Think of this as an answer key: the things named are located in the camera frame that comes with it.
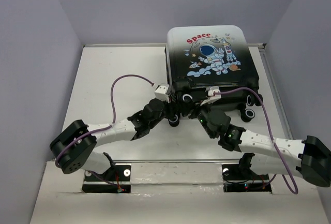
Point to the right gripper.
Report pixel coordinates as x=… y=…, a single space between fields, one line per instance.
x=197 y=106

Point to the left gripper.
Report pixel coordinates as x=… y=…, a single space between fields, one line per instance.
x=170 y=107

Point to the black and white suitcase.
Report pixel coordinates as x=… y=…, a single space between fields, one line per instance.
x=199 y=57

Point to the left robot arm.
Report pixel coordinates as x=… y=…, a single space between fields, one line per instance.
x=74 y=148

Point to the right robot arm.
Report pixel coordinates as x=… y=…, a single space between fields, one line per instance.
x=308 y=158

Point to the white cardboard front panel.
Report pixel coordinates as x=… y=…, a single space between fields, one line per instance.
x=60 y=200

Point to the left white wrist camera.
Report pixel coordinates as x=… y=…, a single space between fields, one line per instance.
x=161 y=92

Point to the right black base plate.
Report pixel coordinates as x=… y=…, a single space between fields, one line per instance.
x=234 y=180

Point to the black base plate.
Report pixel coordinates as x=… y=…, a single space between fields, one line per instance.
x=116 y=182
x=234 y=180

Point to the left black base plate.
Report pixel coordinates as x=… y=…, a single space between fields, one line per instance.
x=116 y=182

